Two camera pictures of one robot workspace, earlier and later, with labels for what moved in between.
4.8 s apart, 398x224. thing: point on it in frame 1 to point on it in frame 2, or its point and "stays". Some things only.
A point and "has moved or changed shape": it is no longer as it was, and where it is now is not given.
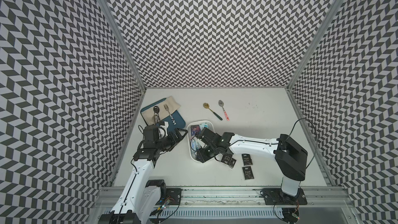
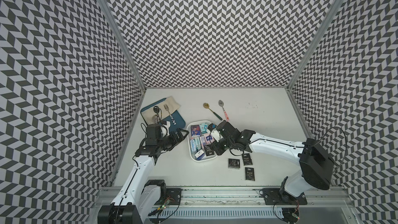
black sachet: (226, 158) to (233, 164)
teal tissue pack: (203, 125) stays
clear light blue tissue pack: (194, 145) stays
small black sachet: (232, 162) has moved or changed shape
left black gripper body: (167, 142) stays
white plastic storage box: (194, 128) stays
